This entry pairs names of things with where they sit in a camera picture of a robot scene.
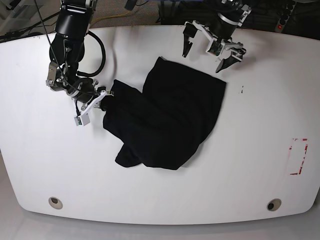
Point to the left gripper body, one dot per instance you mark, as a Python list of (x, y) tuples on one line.
[(236, 50)]

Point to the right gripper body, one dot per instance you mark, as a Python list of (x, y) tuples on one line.
[(85, 90)]

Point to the black T-shirt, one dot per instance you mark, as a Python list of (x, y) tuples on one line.
[(162, 125)]

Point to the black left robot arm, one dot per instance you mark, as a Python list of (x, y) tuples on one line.
[(228, 15)]

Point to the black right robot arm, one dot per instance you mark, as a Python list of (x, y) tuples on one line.
[(67, 50)]

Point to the black rod on floor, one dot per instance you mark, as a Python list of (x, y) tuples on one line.
[(16, 34)]

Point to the red tape rectangle marking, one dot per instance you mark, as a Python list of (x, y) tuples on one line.
[(297, 156)]

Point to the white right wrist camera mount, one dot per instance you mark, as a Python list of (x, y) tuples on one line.
[(82, 118)]

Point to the black power strip red switch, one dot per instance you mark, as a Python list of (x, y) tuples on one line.
[(284, 17)]

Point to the left table cable grommet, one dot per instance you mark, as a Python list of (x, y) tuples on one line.
[(55, 203)]

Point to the table cable grommet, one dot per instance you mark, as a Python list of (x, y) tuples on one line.
[(55, 203), (274, 205)]

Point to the right table cable grommet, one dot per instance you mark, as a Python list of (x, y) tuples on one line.
[(274, 205)]

